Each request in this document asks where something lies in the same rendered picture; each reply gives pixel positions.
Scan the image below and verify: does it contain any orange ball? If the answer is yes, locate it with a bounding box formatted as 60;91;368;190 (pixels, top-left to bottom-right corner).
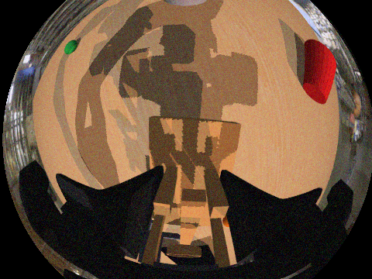
222;216;229;227

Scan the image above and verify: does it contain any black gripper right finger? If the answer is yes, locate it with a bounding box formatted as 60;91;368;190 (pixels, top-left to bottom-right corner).
219;170;322;264

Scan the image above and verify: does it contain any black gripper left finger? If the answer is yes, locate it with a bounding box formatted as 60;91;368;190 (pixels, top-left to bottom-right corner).
56;165;164;260

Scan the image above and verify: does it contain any green ball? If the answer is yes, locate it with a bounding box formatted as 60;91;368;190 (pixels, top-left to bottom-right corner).
64;40;78;55

